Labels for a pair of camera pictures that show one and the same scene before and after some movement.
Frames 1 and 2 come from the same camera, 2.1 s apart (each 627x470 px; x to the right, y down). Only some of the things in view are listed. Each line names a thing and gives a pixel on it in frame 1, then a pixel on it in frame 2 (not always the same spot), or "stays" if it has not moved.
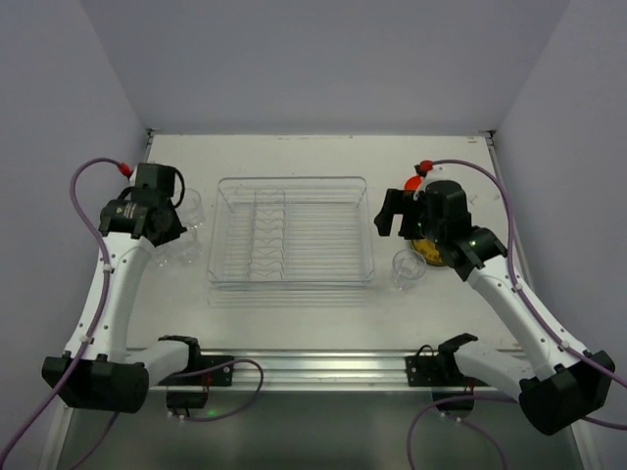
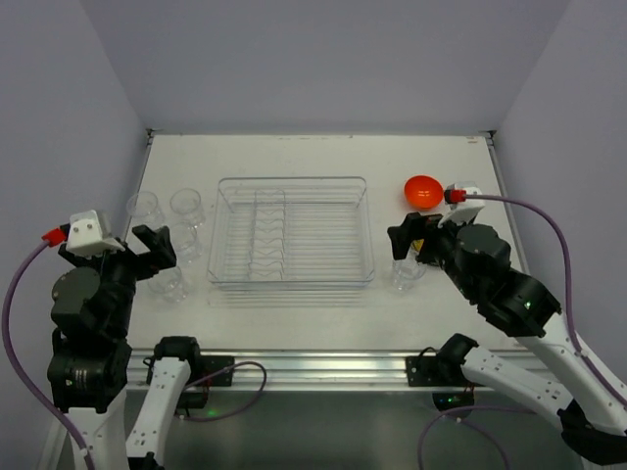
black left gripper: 169,227 to 135,257
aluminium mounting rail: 308,371 stays
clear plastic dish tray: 291,232 stays
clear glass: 408,265 stays
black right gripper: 405,213 to 424,240
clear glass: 190,210 stays
